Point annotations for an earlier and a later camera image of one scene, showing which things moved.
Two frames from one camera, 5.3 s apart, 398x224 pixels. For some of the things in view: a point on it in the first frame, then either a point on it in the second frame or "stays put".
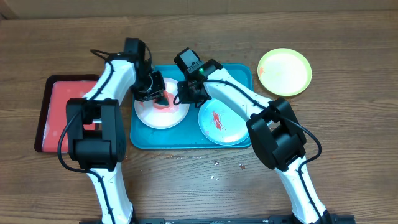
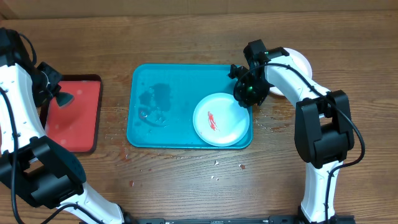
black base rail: x=275 y=219 stays put
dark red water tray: x=58 y=89 stays put
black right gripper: x=187 y=98 -> x=249 y=101
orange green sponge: x=163 y=102 -> x=64 y=99
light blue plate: x=221 y=127 stays put
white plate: x=150 y=115 -> x=301 y=62
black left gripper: x=157 y=93 -> x=57 y=76
